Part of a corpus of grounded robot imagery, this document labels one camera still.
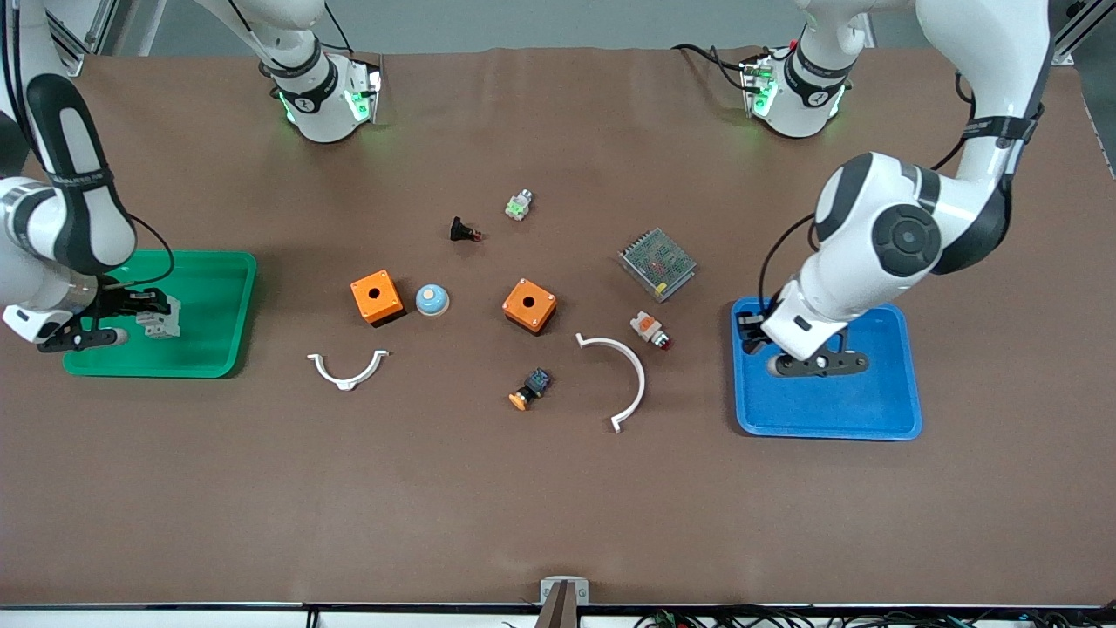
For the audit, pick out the white red circuit breaker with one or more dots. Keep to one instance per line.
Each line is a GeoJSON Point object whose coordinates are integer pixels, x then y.
{"type": "Point", "coordinates": [163, 327]}

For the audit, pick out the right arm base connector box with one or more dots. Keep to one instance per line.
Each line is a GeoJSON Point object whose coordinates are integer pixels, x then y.
{"type": "Point", "coordinates": [364, 92]}

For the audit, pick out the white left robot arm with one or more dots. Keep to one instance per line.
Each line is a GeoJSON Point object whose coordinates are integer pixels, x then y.
{"type": "Point", "coordinates": [907, 235]}

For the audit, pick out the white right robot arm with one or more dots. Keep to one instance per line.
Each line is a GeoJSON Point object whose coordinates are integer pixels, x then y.
{"type": "Point", "coordinates": [78, 218]}

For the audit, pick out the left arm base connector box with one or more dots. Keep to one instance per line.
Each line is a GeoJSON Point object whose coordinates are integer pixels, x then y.
{"type": "Point", "coordinates": [758, 87]}

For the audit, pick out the green plastic tray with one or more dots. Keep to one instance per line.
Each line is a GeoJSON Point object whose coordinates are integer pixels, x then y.
{"type": "Point", "coordinates": [209, 340]}

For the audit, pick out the blue plastic tray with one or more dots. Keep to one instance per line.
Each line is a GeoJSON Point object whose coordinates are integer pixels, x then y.
{"type": "Point", "coordinates": [828, 410]}

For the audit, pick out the orange white indicator lamp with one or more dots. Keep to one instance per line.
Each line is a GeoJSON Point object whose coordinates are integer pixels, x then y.
{"type": "Point", "coordinates": [645, 325]}

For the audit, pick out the metal mesh power supply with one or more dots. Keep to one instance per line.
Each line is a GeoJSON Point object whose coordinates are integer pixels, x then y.
{"type": "Point", "coordinates": [658, 262]}

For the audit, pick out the large white arc clamp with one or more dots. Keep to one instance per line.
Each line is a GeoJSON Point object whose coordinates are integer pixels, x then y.
{"type": "Point", "coordinates": [641, 375]}

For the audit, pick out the orange button box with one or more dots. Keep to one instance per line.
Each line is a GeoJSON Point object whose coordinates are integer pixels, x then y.
{"type": "Point", "coordinates": [388, 303]}
{"type": "Point", "coordinates": [540, 307]}

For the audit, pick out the small white arc clamp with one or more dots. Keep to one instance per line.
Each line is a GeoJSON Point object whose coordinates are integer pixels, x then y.
{"type": "Point", "coordinates": [347, 382]}

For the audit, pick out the brown table mat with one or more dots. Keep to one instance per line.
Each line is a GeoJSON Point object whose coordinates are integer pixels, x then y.
{"type": "Point", "coordinates": [558, 497]}

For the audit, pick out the blue dome button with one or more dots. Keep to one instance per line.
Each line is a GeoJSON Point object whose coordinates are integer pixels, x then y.
{"type": "Point", "coordinates": [432, 301]}

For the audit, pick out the orange capped blue switch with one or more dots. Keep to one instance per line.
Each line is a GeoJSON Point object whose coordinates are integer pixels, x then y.
{"type": "Point", "coordinates": [534, 384]}

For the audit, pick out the aluminium frame profile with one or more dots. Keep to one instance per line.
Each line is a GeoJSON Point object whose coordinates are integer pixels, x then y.
{"type": "Point", "coordinates": [70, 48]}
{"type": "Point", "coordinates": [1074, 39]}

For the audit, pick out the green white button switch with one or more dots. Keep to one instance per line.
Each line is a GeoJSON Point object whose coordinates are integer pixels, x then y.
{"type": "Point", "coordinates": [519, 208]}

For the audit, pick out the black push button switch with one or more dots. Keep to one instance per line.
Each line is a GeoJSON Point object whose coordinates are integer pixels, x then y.
{"type": "Point", "coordinates": [458, 229]}

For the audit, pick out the grey metal mount bracket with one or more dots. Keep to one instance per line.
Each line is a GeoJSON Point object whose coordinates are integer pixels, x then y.
{"type": "Point", "coordinates": [580, 593]}

